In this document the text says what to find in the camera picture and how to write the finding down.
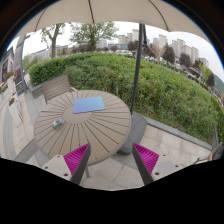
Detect brown slatted chair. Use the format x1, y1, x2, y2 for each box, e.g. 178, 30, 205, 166
40, 74, 75, 104

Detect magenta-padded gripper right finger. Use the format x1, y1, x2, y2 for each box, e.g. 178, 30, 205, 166
131, 142, 184, 186

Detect transparent green computer mouse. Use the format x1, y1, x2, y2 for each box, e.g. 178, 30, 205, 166
52, 118, 65, 130

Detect grey parasol base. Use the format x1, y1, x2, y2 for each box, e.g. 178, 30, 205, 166
116, 111, 148, 156

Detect distant apartment buildings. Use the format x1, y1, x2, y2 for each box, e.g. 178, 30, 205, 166
96, 29, 211, 69

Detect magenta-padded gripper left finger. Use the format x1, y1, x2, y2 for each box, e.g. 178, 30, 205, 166
40, 143, 92, 186

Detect blue mouse pad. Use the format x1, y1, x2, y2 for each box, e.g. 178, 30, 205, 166
72, 96, 107, 115

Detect round leafy tree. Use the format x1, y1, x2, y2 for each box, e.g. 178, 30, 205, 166
69, 21, 119, 53

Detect green hedge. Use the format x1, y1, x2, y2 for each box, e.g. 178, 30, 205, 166
28, 51, 224, 144

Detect dark curved parasol pole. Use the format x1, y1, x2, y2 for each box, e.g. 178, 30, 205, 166
129, 23, 148, 116

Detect white flower planter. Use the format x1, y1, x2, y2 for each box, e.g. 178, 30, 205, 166
8, 96, 24, 128

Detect bare-trunked sparse tree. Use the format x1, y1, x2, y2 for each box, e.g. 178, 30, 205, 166
39, 22, 67, 60

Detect dark sign pillar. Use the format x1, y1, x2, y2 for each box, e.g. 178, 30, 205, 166
13, 33, 32, 96

